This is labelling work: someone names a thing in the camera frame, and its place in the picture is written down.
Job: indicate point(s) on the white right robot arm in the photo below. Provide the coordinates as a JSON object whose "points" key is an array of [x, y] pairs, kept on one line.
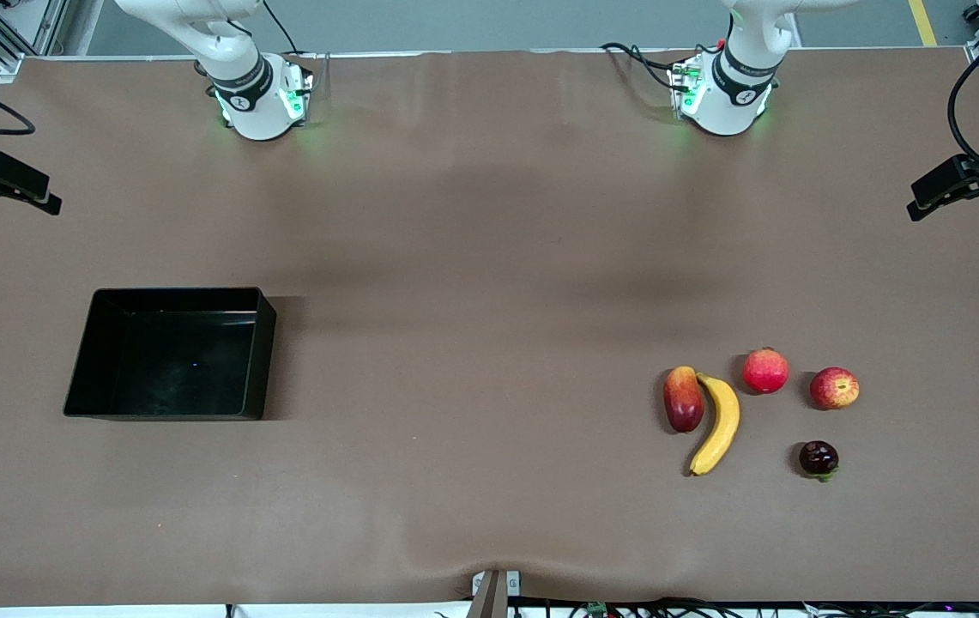
{"points": [[257, 103]]}

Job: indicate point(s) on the black plastic box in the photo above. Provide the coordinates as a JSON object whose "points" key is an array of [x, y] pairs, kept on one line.
{"points": [[163, 369]]}

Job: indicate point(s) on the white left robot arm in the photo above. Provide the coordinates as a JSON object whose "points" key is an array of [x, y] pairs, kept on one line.
{"points": [[729, 103]]}

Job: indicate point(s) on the red yellow striped apple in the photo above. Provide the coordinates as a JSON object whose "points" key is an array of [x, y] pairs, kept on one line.
{"points": [[834, 388]]}

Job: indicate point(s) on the metal clamp bracket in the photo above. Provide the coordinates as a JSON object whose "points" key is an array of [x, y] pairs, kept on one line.
{"points": [[489, 596]]}

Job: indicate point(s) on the small green connector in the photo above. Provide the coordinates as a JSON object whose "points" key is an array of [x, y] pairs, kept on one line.
{"points": [[597, 608]]}

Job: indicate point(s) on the red yellow mango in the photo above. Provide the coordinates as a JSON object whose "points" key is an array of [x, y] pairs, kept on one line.
{"points": [[683, 399]]}

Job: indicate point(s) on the dark purple mangosteen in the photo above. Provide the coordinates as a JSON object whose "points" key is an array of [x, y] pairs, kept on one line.
{"points": [[818, 458]]}

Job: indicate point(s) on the red pomegranate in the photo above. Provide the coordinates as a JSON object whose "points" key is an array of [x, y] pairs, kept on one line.
{"points": [[765, 371]]}

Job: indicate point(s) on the yellow banana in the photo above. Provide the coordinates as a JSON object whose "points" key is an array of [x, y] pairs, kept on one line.
{"points": [[725, 421]]}

